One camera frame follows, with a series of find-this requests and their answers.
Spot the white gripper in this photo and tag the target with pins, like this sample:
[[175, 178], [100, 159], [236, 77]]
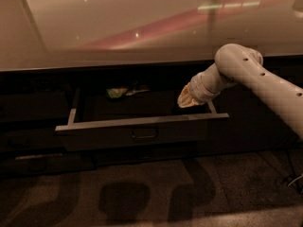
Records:
[[199, 89]]

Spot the dark grey drawer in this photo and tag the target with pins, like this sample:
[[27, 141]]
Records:
[[140, 131], [47, 164], [134, 156], [33, 139], [29, 107]]

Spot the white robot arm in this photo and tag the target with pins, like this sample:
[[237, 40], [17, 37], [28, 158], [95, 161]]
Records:
[[236, 64]]

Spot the green snack bag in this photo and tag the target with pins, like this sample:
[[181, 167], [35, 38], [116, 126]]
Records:
[[115, 93]]

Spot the dark grey cabinet door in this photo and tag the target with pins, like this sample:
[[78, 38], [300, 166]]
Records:
[[251, 126]]

